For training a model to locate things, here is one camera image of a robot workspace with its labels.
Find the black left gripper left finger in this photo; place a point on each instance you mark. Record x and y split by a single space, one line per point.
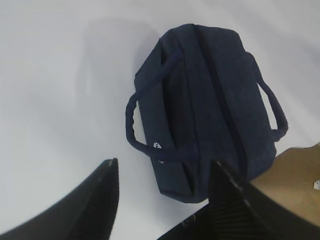
86 213

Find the navy blue fabric bag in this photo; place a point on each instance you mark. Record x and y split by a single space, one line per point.
200 97

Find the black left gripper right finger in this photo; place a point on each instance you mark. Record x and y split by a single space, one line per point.
239 211

